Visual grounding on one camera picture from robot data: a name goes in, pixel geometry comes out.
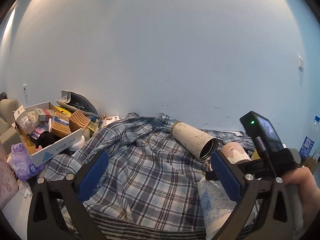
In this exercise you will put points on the blue plaid cloth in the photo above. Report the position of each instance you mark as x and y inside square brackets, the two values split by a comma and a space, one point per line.
[151, 179]

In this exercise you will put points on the pink bag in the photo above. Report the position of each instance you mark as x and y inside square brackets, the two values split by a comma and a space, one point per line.
[8, 182]

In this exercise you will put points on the striped grey blanket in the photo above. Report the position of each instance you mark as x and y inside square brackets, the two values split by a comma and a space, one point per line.
[150, 229]

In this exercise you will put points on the purple tissue pack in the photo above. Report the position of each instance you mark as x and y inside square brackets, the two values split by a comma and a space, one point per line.
[22, 163]

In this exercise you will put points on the white wall switch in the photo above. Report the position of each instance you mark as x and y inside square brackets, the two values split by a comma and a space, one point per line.
[300, 64]

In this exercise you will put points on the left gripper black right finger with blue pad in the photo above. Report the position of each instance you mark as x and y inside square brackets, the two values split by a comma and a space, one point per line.
[274, 218]

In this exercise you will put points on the white cardboard box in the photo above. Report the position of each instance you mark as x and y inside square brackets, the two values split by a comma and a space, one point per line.
[46, 153]

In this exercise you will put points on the person's hand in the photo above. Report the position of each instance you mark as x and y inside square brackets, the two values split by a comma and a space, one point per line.
[308, 190]

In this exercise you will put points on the beige steel thermos tumbler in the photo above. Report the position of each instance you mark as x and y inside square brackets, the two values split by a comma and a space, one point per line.
[200, 144]

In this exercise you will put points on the white patterned paper cup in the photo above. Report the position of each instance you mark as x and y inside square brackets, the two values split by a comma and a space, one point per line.
[216, 205]

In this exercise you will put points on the pink ceramic mug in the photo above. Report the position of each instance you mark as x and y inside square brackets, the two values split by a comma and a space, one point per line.
[235, 153]

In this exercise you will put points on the orange small carton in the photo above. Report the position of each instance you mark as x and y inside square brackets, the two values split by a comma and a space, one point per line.
[60, 125]

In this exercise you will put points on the yellow plastic cup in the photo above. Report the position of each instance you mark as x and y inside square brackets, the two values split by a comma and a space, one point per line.
[255, 155]

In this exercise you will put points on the grey black bag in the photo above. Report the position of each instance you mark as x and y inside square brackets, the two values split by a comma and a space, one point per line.
[73, 102]

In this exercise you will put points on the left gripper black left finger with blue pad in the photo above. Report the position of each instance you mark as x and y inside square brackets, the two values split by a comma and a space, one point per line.
[45, 220]

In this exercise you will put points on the white wall socket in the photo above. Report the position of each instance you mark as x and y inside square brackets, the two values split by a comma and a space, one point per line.
[25, 91]

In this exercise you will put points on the blue label soda bottle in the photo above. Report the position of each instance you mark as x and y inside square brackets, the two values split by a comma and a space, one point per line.
[310, 138]

